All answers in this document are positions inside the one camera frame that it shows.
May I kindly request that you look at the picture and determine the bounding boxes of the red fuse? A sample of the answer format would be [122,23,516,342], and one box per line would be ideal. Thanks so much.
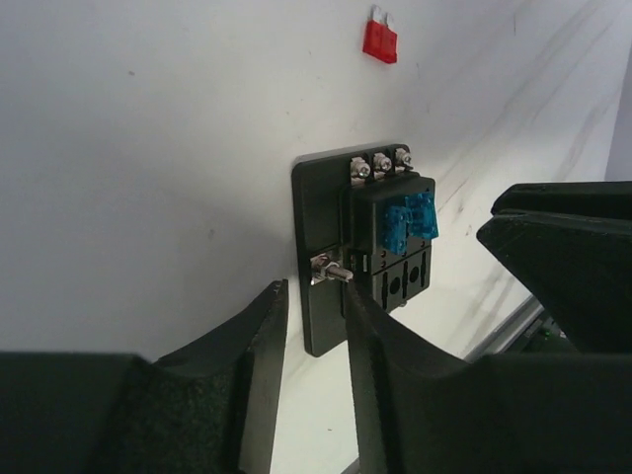
[362,5,398,64]

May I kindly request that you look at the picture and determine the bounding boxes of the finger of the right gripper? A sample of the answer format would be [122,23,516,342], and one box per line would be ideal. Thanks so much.
[477,182,631,354]

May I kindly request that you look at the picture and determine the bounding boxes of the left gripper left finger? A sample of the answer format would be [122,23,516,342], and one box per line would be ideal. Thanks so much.
[1,280,288,473]

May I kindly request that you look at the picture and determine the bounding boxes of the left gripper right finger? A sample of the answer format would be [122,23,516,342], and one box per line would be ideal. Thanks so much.
[346,284,631,473]

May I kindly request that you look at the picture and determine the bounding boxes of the black fuse box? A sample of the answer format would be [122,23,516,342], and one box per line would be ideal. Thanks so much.
[291,143,435,357]

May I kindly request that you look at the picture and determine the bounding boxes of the blue fuse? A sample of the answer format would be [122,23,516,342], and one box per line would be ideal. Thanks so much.
[381,205,410,256]
[405,192,438,240]

